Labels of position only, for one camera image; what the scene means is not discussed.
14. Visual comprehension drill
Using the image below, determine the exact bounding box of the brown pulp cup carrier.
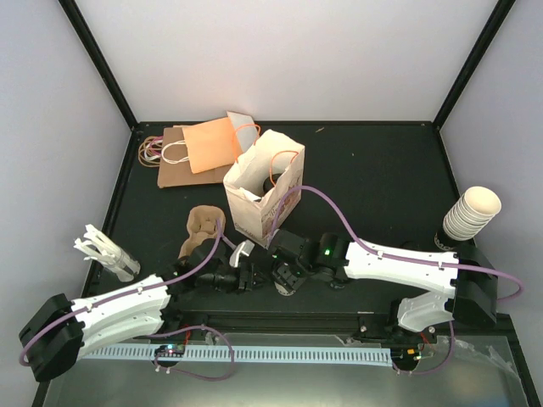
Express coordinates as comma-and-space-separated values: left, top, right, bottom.
179, 205, 226, 258

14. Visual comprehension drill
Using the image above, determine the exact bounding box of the printed white paper bag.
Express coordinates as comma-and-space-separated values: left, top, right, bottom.
223, 130, 305, 247

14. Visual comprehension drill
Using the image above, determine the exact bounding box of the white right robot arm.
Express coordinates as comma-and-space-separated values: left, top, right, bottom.
267, 230, 497, 342

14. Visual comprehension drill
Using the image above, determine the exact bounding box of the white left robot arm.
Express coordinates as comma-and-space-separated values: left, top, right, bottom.
19, 257, 255, 382

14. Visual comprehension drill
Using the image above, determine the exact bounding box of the orange kraft paper bag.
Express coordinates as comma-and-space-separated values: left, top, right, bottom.
182, 111, 261, 174

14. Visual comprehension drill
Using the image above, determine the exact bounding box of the brown kraft paper bag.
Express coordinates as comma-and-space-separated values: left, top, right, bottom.
140, 126, 250, 189

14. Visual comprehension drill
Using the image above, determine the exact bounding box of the stack of paper cups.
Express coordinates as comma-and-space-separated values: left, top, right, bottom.
434, 186, 502, 251

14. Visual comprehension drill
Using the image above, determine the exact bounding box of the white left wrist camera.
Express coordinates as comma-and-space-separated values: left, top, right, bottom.
229, 240, 255, 268

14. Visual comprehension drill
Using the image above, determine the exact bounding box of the white slotted cable rail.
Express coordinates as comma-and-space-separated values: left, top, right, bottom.
85, 343, 392, 367

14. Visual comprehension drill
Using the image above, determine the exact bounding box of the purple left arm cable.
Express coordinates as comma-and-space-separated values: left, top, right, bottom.
19, 217, 240, 379

